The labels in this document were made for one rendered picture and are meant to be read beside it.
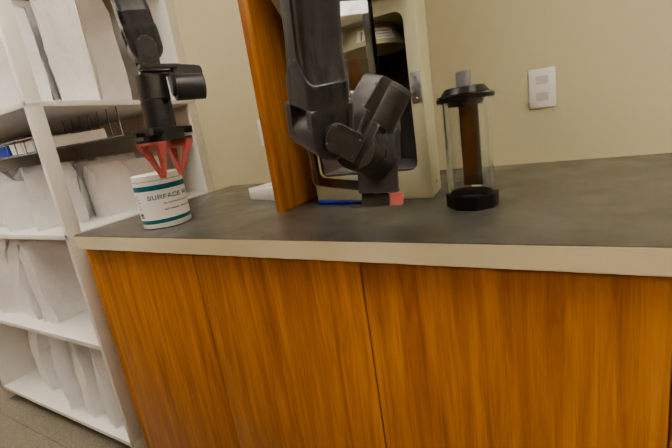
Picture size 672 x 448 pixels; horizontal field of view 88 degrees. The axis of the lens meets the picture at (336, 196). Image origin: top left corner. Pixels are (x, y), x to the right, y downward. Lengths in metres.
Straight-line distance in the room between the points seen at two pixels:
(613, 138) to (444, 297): 0.81
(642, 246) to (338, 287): 0.47
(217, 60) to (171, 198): 0.85
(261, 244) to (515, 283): 0.47
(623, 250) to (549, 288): 0.11
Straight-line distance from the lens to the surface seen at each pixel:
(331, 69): 0.40
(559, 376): 0.71
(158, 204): 1.06
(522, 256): 0.58
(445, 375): 0.75
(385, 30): 0.94
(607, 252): 0.58
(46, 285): 1.92
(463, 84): 0.75
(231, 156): 1.73
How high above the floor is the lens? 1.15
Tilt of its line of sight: 11 degrees down
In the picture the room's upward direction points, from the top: 9 degrees counter-clockwise
